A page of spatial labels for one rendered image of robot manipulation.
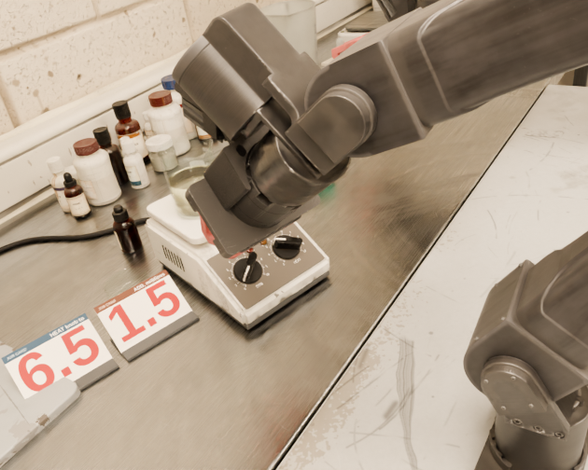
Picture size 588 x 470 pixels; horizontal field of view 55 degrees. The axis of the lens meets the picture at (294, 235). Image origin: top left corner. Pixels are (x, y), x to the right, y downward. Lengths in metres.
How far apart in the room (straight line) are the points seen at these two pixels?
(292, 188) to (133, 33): 0.84
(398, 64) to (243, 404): 0.36
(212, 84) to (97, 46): 0.77
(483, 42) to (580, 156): 0.64
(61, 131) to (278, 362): 0.61
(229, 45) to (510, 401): 0.29
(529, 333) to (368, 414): 0.20
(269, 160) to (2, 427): 0.38
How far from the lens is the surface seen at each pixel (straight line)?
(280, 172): 0.38
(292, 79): 0.37
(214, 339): 0.62
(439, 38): 0.30
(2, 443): 0.61
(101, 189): 0.94
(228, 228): 0.45
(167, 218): 0.68
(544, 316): 0.37
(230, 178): 0.42
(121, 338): 0.65
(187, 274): 0.68
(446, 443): 0.51
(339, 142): 0.32
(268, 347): 0.60
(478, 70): 0.31
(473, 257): 0.70
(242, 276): 0.61
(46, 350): 0.65
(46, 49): 1.08
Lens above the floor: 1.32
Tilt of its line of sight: 33 degrees down
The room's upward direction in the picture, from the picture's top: 9 degrees counter-clockwise
